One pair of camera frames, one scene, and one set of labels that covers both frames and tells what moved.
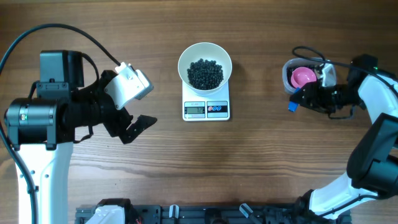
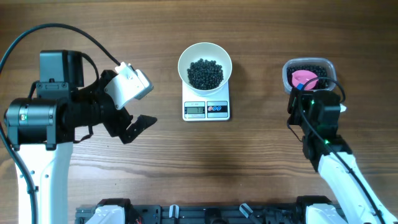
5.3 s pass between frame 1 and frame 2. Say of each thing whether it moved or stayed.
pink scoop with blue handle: stayed
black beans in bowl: stayed
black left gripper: stayed
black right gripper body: moved
